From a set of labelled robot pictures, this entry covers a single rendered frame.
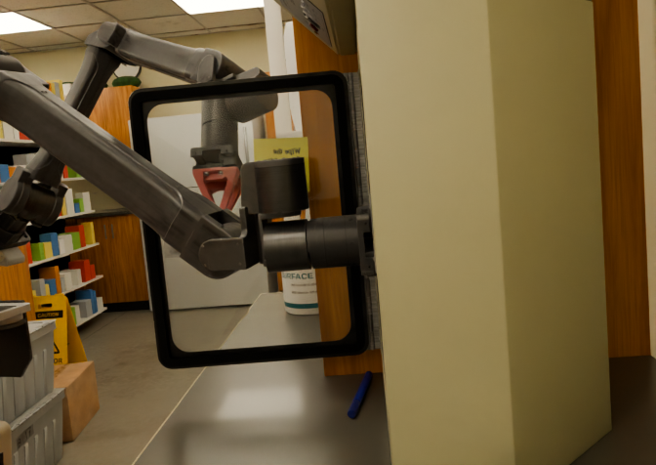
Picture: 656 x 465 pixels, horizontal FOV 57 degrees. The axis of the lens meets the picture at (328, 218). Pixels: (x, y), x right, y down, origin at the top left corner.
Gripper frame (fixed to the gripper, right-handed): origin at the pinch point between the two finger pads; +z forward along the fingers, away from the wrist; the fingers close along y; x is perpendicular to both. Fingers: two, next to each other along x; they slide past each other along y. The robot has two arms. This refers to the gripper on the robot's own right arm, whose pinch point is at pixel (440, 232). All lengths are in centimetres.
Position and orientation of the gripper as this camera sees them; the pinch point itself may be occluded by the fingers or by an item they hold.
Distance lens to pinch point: 67.8
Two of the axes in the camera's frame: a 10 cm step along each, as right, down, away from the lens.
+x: 0.9, 9.9, 0.9
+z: 9.9, -0.9, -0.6
